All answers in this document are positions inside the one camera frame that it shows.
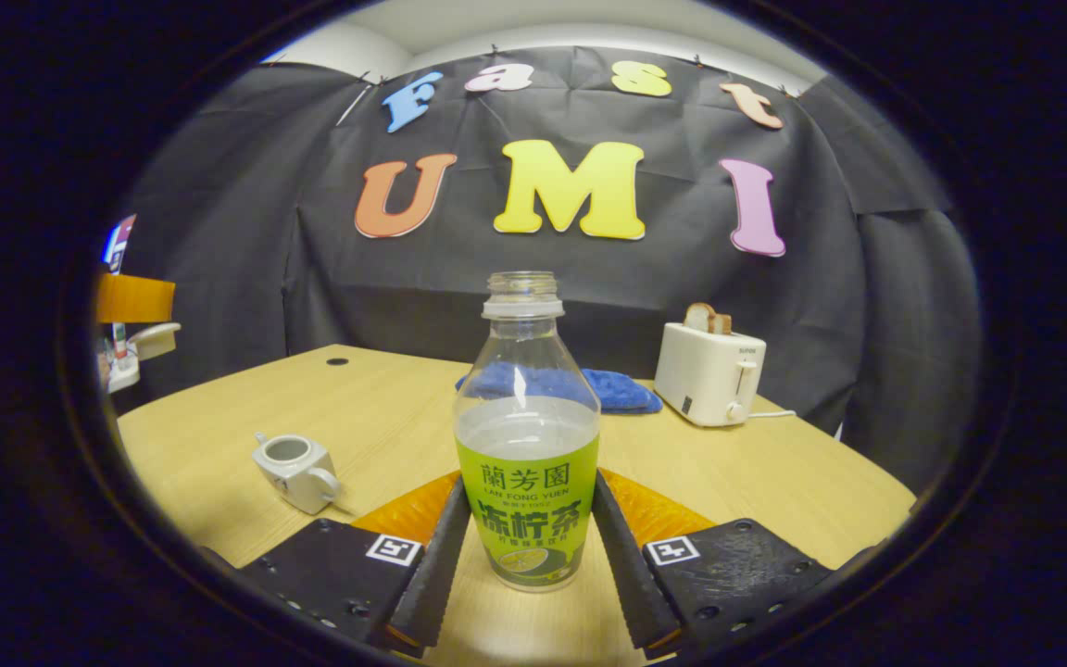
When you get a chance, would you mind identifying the green label water bottle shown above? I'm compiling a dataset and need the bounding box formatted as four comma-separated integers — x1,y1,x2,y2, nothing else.
453,271,601,592

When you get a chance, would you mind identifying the computer monitor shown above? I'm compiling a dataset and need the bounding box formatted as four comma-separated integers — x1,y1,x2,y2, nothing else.
104,215,137,275

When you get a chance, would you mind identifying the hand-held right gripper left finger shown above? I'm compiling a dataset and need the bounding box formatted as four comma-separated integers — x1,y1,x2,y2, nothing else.
237,471,471,661

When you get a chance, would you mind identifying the white toaster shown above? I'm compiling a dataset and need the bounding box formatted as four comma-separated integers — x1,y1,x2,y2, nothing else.
654,321,768,428

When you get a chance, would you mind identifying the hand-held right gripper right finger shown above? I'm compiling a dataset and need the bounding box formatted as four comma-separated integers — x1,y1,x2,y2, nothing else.
592,468,835,661

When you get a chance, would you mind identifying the blue towel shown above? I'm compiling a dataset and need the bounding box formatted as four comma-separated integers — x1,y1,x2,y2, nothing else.
456,361,663,415

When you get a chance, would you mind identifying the bread slice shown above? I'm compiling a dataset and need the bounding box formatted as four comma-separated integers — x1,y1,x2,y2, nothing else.
684,302,734,335

